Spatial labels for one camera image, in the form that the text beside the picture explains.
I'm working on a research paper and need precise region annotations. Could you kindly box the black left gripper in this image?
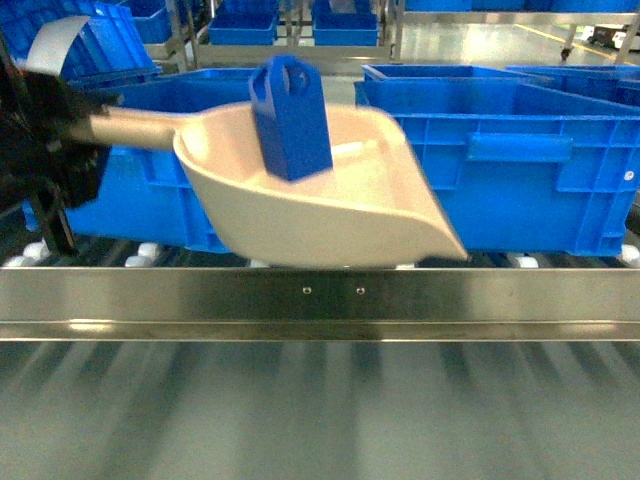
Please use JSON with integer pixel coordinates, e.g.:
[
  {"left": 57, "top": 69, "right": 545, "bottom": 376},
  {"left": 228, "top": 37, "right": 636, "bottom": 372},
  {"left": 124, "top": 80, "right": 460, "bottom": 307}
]
[{"left": 1, "top": 41, "right": 118, "bottom": 256}]

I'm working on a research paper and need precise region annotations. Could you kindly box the blue 3D printed part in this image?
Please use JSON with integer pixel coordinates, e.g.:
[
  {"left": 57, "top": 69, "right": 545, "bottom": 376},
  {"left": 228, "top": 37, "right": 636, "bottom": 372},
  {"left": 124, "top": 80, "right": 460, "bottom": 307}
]
[{"left": 249, "top": 54, "right": 333, "bottom": 182}]

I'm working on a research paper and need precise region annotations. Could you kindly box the beige plastic dustpan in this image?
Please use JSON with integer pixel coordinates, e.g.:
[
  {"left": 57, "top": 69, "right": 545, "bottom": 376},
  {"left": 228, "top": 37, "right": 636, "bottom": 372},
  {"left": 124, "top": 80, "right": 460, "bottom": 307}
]
[{"left": 67, "top": 103, "right": 468, "bottom": 268}]

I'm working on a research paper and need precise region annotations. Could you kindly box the steel roller shelf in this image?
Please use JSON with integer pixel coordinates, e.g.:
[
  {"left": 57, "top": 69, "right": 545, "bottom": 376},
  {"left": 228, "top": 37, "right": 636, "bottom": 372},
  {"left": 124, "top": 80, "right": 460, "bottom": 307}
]
[{"left": 0, "top": 209, "right": 640, "bottom": 344}]

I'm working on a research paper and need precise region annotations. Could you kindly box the blue crate left front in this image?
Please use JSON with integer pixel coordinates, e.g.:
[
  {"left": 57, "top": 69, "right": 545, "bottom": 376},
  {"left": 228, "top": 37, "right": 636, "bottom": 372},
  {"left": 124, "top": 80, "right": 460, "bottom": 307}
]
[{"left": 22, "top": 78, "right": 281, "bottom": 255}]

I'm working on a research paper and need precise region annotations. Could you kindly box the blue crate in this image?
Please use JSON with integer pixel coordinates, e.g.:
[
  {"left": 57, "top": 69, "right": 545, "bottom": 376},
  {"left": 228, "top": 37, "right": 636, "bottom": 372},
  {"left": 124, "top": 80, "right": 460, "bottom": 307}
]
[
  {"left": 362, "top": 64, "right": 553, "bottom": 85},
  {"left": 506, "top": 65, "right": 639, "bottom": 107},
  {"left": 158, "top": 68, "right": 254, "bottom": 82},
  {"left": 22, "top": 78, "right": 281, "bottom": 255},
  {"left": 354, "top": 78, "right": 639, "bottom": 257}
]

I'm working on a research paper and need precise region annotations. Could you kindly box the blue crate rear left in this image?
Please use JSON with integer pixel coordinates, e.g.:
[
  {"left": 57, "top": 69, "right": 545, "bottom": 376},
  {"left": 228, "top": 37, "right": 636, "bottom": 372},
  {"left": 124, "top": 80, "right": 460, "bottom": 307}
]
[{"left": 158, "top": 68, "right": 254, "bottom": 82}]

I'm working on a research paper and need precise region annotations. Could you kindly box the blue crate rear right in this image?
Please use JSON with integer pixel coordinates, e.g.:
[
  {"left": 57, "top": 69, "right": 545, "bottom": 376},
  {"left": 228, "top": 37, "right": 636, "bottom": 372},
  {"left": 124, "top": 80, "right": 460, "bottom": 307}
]
[{"left": 362, "top": 64, "right": 553, "bottom": 85}]

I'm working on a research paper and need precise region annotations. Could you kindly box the blue crate right front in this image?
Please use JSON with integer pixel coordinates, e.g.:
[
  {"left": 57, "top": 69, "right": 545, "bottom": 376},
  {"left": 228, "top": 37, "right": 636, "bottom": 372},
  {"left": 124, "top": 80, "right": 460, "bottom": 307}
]
[{"left": 354, "top": 78, "right": 639, "bottom": 257}]

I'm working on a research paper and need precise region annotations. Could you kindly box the blue crate far right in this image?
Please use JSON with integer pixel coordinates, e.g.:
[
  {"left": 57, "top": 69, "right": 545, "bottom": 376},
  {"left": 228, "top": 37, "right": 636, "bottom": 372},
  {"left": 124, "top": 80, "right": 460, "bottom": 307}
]
[{"left": 506, "top": 65, "right": 639, "bottom": 107}]

